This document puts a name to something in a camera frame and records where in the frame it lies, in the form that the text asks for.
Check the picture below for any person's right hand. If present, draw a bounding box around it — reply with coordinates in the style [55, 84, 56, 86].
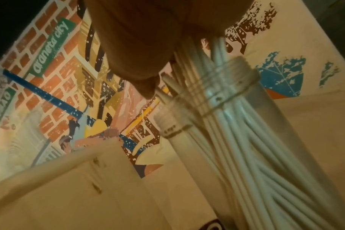
[84, 0, 256, 100]

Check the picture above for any bundle of white sticks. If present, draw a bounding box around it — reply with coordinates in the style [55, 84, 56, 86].
[157, 37, 345, 230]

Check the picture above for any colourful printed canvas tote bag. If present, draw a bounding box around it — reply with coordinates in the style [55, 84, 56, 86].
[0, 0, 345, 230]

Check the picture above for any clear plastic jar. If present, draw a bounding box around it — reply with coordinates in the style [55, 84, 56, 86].
[153, 56, 345, 230]

